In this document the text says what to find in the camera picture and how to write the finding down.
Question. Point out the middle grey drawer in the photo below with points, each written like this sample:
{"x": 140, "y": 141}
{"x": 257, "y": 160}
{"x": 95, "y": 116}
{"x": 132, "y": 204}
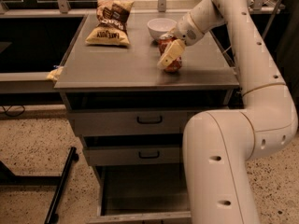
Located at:
{"x": 132, "y": 155}

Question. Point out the grey drawer cabinet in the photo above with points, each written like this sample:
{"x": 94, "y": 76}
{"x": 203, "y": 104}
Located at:
{"x": 87, "y": 101}

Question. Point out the white ceramic bowl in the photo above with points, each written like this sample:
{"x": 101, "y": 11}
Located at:
{"x": 160, "y": 26}

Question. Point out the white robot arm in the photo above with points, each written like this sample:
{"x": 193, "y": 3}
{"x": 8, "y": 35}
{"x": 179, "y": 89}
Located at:
{"x": 217, "y": 143}

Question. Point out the top grey drawer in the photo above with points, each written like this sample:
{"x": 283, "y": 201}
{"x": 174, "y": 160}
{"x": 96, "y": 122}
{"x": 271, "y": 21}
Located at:
{"x": 130, "y": 122}

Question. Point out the black metal floor stand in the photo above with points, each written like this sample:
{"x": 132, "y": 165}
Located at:
{"x": 8, "y": 178}

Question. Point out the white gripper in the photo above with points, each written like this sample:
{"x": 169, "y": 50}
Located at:
{"x": 186, "y": 31}

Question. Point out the yellow sponge on rail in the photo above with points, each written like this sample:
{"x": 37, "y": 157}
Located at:
{"x": 55, "y": 74}

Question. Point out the bottom grey open drawer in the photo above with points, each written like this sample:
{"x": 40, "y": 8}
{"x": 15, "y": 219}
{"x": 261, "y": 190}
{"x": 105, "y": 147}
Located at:
{"x": 143, "y": 194}

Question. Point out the yellow brown chip bag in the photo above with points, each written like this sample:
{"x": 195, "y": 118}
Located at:
{"x": 112, "y": 18}

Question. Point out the grey metal rail frame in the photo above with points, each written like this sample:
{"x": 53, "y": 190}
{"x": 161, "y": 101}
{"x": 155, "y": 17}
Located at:
{"x": 31, "y": 78}

